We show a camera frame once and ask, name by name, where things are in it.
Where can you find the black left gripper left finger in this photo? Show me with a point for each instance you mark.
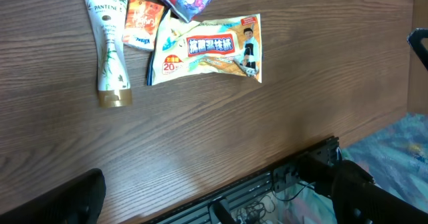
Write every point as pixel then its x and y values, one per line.
pixel 78 201

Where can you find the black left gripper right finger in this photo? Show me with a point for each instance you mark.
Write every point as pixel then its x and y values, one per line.
pixel 414 39

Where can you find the yellow white snack bag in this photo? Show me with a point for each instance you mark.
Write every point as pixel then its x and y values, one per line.
pixel 223 46

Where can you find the small orange white packet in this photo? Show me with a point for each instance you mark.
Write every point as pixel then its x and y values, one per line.
pixel 142 22

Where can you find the white gold cosmetic tube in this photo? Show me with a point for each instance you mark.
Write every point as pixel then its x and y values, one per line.
pixel 107 18

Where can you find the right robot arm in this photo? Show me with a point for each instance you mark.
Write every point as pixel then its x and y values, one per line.
pixel 354 195

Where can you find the colourful patterned floor cloth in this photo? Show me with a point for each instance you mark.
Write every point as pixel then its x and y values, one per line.
pixel 395 156

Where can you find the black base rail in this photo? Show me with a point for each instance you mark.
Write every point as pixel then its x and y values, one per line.
pixel 275 177

